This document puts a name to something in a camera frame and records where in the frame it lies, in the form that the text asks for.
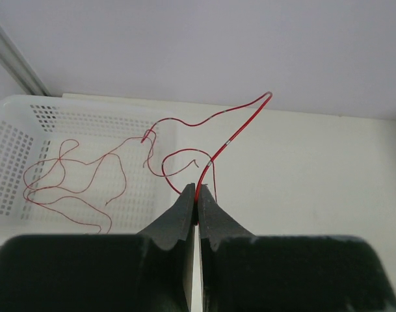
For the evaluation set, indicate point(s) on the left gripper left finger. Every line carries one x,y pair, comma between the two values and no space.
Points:
147,271

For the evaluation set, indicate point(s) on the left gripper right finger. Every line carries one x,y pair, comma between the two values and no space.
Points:
245,272

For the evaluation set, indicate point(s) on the rear left white basket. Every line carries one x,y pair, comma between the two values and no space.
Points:
72,166

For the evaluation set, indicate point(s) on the left frame post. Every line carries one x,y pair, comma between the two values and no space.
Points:
19,69

